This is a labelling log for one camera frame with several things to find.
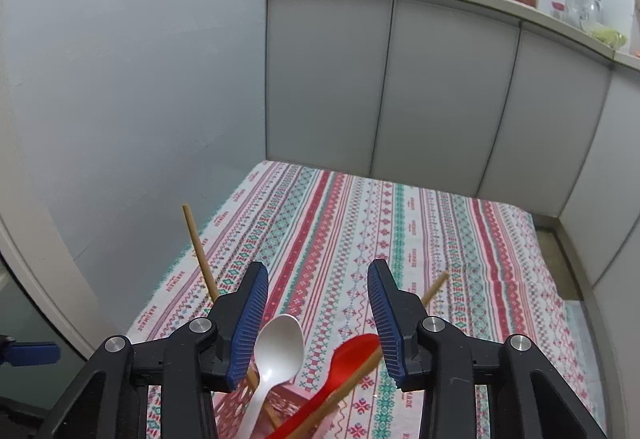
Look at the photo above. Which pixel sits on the wooden chopstick five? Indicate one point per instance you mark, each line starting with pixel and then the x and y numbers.
pixel 360 368

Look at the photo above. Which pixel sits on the red plastic spoon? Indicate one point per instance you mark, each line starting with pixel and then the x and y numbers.
pixel 340 378

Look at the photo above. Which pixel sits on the patterned striped tablecloth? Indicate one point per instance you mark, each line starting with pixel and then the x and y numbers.
pixel 317 231

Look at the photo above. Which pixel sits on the glass jar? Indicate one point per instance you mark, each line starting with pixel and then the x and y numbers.
pixel 591 15

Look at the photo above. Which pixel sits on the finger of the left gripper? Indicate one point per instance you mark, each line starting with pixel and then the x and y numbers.
pixel 19 354

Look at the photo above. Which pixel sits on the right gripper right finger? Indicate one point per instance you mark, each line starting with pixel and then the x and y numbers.
pixel 527 397

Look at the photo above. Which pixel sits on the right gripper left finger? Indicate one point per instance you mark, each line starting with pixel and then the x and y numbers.
pixel 109 396

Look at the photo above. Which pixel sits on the grey kitchen cabinets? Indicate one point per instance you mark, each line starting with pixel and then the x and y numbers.
pixel 483 98

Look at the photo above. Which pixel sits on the white plastic spoon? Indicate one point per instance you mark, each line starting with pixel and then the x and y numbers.
pixel 279 354

